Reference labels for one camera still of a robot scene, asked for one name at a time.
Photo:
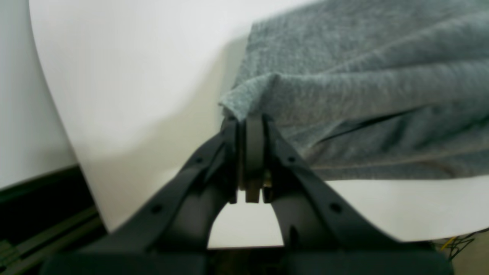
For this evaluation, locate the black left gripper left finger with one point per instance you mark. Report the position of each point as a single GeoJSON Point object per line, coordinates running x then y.
{"type": "Point", "coordinates": [170, 233]}

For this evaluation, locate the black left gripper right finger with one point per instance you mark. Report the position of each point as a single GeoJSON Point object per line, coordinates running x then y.
{"type": "Point", "coordinates": [322, 233]}

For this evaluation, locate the grey T-shirt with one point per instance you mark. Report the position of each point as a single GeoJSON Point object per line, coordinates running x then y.
{"type": "Point", "coordinates": [374, 89]}

